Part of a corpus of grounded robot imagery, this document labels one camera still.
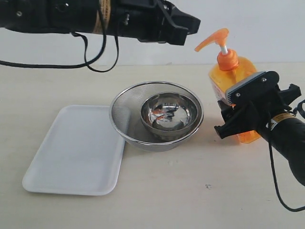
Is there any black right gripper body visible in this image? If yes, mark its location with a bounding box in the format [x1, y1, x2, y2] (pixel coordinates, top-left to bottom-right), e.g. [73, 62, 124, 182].
[224, 84, 301, 136]

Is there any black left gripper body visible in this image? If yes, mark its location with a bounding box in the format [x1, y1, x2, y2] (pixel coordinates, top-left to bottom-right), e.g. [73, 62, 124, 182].
[109, 0, 174, 43]

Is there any orange pump soap bottle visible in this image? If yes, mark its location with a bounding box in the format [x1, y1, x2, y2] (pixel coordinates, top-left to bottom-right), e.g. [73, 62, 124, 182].
[194, 28, 262, 144]

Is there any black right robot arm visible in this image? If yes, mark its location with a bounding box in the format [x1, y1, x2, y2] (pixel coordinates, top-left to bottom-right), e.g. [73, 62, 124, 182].
[215, 84, 305, 185]

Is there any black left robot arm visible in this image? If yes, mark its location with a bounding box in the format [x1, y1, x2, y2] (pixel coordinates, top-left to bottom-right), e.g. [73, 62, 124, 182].
[0, 0, 201, 46]

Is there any small stainless steel bowl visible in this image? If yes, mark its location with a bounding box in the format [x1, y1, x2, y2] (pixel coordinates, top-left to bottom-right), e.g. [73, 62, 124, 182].
[140, 92, 202, 141]

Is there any steel mesh strainer basket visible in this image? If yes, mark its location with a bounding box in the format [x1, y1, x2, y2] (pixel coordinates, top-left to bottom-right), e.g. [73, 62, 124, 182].
[109, 81, 204, 152]

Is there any white rectangular plastic tray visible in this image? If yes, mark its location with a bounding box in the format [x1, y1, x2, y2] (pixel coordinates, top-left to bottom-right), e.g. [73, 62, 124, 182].
[22, 105, 125, 196]

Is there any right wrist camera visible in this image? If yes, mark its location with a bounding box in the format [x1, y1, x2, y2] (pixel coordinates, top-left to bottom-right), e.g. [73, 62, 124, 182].
[225, 71, 279, 105]

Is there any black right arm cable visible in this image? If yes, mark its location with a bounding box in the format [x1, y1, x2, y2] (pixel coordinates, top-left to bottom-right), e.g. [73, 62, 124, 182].
[268, 100, 305, 212]

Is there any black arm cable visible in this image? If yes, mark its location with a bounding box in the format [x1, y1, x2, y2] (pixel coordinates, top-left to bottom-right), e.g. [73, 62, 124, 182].
[268, 100, 305, 212]
[0, 4, 120, 73]

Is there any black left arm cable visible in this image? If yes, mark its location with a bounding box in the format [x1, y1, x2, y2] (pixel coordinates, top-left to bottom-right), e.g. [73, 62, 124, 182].
[0, 4, 120, 73]

